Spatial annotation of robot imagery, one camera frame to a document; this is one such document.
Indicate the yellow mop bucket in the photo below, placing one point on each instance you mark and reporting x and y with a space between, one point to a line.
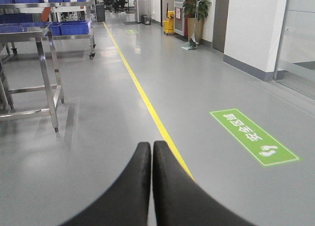
168 25

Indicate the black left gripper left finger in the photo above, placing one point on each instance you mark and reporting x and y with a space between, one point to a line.
126 202

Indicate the black trash bin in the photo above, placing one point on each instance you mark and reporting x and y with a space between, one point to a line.
100 12

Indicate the green floor sign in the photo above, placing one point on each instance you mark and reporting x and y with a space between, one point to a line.
267 150

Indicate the potted green plant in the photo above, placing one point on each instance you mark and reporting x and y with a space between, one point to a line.
195 12

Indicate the blue bin on rack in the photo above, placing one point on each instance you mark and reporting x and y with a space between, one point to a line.
74 27

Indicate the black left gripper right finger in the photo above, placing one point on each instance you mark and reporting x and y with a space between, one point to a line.
179 201

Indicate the stainless steel shelf rack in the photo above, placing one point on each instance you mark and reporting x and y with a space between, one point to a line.
55 11

